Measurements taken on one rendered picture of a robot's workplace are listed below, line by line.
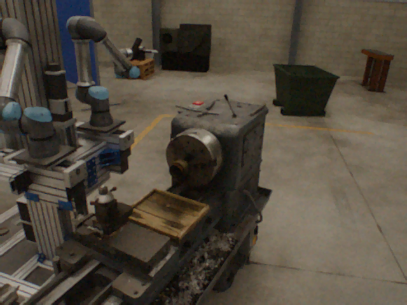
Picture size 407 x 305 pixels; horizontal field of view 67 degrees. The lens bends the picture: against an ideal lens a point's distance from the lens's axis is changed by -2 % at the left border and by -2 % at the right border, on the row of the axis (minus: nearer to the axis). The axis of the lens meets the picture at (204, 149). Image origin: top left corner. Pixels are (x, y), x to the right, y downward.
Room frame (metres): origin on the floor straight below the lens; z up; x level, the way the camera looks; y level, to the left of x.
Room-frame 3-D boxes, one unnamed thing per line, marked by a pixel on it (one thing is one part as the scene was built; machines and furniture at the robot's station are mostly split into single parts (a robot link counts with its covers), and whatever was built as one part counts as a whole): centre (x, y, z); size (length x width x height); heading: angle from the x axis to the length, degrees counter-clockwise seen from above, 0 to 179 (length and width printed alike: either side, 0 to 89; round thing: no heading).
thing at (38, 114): (1.44, 0.83, 1.33); 0.13 x 0.12 x 0.14; 94
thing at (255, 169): (1.97, -0.10, 0.43); 0.60 x 0.48 x 0.86; 153
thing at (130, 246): (1.07, 0.36, 0.95); 0.43 x 0.17 x 0.05; 63
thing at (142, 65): (9.66, 2.17, 0.22); 1.25 x 0.86 x 0.44; 173
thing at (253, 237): (1.84, -0.35, 0.41); 0.34 x 0.17 x 0.82; 153
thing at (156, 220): (1.35, 0.19, 0.89); 0.36 x 0.30 x 0.04; 63
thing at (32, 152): (1.44, 0.82, 1.21); 0.15 x 0.15 x 0.10
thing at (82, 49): (2.00, 0.78, 1.54); 0.15 x 0.12 x 0.55; 51
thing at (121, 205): (1.12, 0.40, 0.99); 0.20 x 0.10 x 0.05; 153
